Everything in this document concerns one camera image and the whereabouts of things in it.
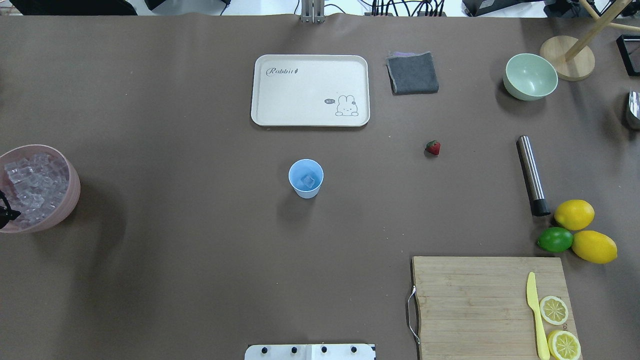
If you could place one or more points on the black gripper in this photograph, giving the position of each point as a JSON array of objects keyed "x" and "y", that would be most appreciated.
[{"x": 5, "y": 216}]

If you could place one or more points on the clear ice cubes pile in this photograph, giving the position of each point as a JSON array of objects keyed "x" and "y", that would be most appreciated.
[{"x": 37, "y": 186}]

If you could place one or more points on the ice cube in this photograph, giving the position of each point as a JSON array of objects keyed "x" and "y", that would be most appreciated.
[{"x": 308, "y": 182}]

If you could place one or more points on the light blue plastic cup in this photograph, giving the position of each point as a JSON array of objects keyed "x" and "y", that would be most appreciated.
[{"x": 298, "y": 169}]

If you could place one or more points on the wooden cup tree stand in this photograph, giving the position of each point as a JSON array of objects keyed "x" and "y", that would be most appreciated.
[{"x": 571, "y": 57}]

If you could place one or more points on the steel ice scoop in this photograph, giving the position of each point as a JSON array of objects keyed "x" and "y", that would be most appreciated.
[{"x": 632, "y": 114}]

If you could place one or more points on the pink bowl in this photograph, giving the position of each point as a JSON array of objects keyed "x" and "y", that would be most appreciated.
[{"x": 70, "y": 199}]

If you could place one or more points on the cream rabbit tray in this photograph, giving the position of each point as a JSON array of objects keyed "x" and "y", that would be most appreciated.
[{"x": 310, "y": 90}]

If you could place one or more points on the grey folded cloth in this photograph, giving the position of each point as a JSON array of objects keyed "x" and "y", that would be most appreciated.
[{"x": 412, "y": 74}]

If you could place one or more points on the red strawberry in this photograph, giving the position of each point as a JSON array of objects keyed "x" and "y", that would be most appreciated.
[{"x": 433, "y": 148}]

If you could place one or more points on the wooden cutting board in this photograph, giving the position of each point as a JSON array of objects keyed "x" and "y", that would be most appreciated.
[{"x": 475, "y": 307}]

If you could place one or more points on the yellow plastic knife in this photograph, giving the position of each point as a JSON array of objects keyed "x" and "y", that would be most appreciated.
[{"x": 541, "y": 345}]

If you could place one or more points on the steel muddler black tip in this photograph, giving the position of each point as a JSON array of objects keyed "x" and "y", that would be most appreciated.
[{"x": 537, "y": 199}]

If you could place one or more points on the mint green bowl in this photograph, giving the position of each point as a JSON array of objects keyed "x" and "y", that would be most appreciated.
[{"x": 529, "y": 77}]

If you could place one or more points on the green lime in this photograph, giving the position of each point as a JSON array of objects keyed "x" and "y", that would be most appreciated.
[{"x": 555, "y": 239}]

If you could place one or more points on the yellow lemon near muddler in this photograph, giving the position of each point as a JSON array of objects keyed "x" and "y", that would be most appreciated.
[{"x": 574, "y": 214}]

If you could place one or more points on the lemon slice near edge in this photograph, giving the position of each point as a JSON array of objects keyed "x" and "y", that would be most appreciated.
[{"x": 564, "y": 345}]

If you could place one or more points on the yellow lemon outer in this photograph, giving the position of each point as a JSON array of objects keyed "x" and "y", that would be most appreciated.
[{"x": 594, "y": 247}]

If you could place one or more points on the black glass rack tray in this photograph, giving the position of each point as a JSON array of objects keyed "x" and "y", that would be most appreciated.
[{"x": 629, "y": 48}]

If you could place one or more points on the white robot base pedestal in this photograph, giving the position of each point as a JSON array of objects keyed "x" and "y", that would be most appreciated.
[{"x": 318, "y": 351}]

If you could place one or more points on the aluminium frame post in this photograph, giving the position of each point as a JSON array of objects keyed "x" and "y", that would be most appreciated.
[{"x": 312, "y": 11}]

